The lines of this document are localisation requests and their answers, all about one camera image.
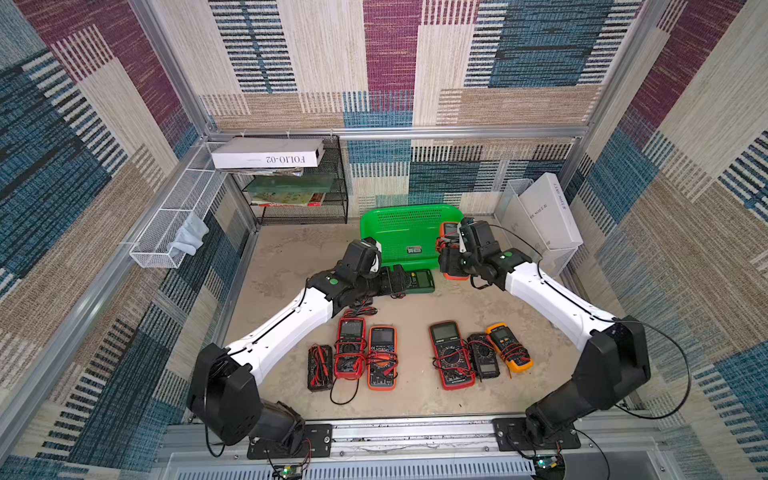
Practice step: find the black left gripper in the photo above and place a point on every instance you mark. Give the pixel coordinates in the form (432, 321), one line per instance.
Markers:
(399, 284)

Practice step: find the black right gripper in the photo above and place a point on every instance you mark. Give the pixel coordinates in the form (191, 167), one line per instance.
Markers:
(450, 258)

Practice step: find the small dark green multimeter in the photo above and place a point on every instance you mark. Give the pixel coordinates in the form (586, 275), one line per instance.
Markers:
(419, 282)

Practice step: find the orange clamp multimeter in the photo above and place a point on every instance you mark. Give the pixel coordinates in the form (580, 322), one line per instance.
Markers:
(449, 256)

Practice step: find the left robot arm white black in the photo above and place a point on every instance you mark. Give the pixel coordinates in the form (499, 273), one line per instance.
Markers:
(224, 391)

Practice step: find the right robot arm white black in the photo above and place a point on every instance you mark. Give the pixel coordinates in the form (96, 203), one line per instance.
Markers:
(614, 359)

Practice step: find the green plastic basket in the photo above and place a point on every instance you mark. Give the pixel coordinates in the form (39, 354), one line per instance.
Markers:
(408, 234)

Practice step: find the orange Victor multimeter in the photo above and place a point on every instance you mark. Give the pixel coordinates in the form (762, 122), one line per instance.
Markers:
(382, 358)

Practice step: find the red Delixi multimeter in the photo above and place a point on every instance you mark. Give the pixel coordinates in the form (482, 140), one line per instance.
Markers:
(350, 349)

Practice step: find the small black multimeter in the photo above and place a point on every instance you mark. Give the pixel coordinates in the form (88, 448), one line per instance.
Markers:
(483, 357)

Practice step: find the red Aneng multimeter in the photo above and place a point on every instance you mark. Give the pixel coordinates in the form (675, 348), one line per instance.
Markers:
(450, 356)

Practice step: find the black pocket multimeter with leads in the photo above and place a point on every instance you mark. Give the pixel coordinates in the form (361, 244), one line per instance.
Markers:
(320, 376)

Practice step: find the white file box holder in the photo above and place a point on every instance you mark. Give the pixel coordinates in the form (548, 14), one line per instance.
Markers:
(538, 221)

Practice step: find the yellow clamp meter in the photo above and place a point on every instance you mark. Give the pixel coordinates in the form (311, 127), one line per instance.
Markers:
(513, 353)

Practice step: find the green book on shelf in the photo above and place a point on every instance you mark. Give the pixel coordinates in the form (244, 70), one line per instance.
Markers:
(289, 190)

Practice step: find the white Folio box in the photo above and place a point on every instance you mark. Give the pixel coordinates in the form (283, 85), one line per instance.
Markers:
(243, 153)

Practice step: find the light blue cloth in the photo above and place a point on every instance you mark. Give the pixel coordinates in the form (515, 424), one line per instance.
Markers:
(189, 237)

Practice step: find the black wire mesh shelf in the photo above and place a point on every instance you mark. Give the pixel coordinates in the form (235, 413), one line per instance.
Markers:
(335, 206)

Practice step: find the white wire wall basket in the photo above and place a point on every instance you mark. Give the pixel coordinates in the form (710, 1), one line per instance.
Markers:
(194, 191)

